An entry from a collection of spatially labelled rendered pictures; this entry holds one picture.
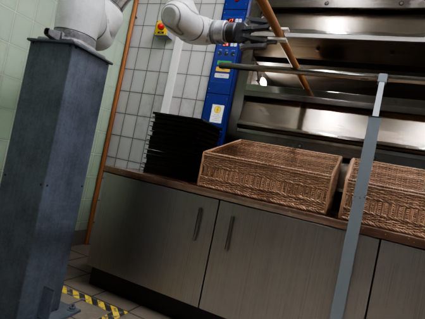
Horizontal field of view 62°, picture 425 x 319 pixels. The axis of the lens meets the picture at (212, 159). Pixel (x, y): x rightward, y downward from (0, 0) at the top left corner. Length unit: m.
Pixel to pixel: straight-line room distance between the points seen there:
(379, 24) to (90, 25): 1.40
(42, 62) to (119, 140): 1.11
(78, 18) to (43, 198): 0.65
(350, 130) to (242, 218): 0.79
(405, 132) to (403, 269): 0.77
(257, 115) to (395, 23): 0.82
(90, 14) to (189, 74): 0.94
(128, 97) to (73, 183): 1.13
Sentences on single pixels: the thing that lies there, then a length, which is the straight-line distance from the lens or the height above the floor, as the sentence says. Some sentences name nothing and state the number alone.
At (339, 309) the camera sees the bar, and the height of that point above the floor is 0.29.
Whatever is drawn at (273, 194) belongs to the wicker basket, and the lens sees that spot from 1.43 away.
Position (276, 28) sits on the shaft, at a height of 1.18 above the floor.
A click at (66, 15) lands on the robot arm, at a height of 1.10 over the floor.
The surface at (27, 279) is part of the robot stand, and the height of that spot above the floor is 0.17.
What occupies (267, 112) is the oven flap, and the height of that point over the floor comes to 1.03.
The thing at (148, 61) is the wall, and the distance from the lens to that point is 2.42.
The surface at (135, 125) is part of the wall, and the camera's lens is 2.35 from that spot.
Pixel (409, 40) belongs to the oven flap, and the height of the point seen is 1.40.
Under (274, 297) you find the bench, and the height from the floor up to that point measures 0.24.
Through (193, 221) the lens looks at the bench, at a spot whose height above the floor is 0.43.
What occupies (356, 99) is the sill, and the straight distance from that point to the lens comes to 1.95.
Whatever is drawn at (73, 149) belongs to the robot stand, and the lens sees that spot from 1.39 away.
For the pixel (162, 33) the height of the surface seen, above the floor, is 1.42.
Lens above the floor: 0.68
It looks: 1 degrees up
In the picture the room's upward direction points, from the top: 11 degrees clockwise
